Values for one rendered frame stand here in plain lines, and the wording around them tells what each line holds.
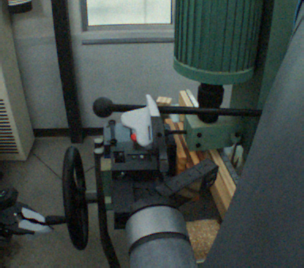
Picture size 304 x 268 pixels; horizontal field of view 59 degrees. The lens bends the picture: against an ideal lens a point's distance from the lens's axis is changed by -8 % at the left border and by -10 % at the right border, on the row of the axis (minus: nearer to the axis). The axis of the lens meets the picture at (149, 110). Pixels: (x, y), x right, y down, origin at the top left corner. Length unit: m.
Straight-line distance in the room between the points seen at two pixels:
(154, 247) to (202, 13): 0.39
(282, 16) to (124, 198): 0.43
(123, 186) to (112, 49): 1.70
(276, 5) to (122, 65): 1.62
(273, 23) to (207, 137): 0.30
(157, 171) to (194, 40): 0.26
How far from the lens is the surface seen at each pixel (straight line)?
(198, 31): 0.54
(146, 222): 0.34
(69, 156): 0.73
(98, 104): 0.46
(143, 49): 2.04
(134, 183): 0.41
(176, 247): 0.32
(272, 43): 0.60
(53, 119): 2.38
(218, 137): 0.70
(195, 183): 0.42
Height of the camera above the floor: 1.41
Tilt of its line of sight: 31 degrees down
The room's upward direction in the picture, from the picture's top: straight up
